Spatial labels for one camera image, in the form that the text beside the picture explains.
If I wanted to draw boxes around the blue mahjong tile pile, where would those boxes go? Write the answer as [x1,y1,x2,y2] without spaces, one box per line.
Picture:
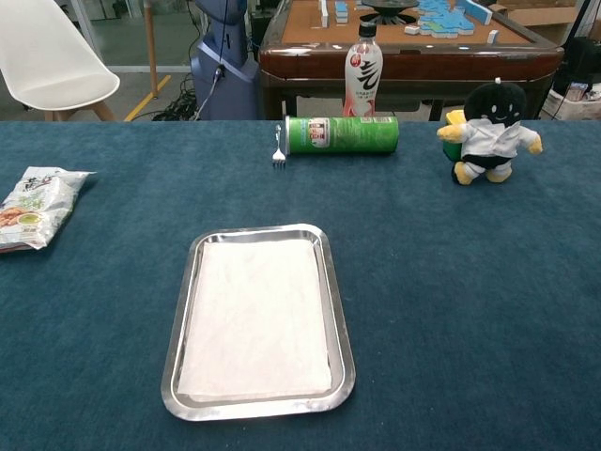
[415,0,476,39]

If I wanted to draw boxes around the stainless steel tray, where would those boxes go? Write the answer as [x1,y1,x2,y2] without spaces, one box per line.
[161,223,357,422]

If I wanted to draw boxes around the white storage box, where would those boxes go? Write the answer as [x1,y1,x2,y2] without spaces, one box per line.
[544,82,601,121]

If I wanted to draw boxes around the yellow green sponge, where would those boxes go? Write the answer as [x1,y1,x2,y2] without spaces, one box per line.
[442,109,467,161]

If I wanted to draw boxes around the white chair wooden legs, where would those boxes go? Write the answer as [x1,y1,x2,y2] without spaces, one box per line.
[0,0,121,122]

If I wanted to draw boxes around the long blue tile row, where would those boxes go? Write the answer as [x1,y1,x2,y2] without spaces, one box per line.
[457,0,494,24]

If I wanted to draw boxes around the brown mahjong table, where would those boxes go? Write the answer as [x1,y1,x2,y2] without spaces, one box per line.
[257,0,565,122]

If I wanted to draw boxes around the white pink drink bottle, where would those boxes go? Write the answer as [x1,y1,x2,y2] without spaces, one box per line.
[342,21,384,118]

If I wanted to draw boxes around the white snack bag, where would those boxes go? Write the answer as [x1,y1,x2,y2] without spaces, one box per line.
[0,165,98,255]

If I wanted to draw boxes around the blue machine base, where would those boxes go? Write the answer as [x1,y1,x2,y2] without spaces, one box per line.
[189,0,260,121]

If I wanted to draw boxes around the brown cardboard box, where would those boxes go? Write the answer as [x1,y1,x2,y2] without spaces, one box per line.
[497,0,578,27]

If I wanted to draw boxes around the black floor cable bundle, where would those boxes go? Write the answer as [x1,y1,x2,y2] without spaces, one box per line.
[152,72,208,122]

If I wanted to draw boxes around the black bulky object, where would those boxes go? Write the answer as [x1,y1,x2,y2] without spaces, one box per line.
[553,36,601,95]

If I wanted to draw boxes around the black round table centre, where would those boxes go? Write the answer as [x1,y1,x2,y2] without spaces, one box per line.
[360,0,421,27]

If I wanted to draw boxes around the black plush doll white coat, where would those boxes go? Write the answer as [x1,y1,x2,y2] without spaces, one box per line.
[436,78,544,188]

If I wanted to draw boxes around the wooden pole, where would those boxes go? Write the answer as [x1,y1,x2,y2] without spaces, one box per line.
[143,0,160,99]

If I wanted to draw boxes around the green chips can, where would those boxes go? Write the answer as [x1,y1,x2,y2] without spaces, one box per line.
[284,115,400,157]

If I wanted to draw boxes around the silver metal fork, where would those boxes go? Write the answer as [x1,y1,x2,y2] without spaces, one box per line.
[270,124,288,170]

